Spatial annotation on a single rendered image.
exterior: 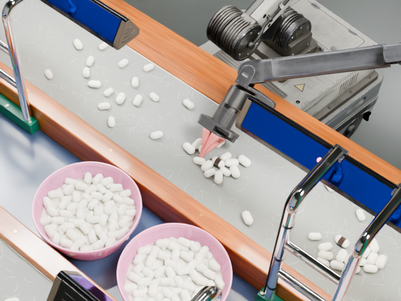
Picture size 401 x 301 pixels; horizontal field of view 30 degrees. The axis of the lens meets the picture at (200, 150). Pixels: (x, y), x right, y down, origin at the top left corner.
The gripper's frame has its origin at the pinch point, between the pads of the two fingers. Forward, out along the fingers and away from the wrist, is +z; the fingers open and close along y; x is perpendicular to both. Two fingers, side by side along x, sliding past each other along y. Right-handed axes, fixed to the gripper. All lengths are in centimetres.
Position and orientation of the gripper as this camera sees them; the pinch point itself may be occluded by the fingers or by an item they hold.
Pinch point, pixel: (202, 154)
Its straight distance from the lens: 194.6
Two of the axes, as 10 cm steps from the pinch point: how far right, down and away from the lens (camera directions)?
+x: 3.7, 0.8, 9.3
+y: 7.8, 5.2, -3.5
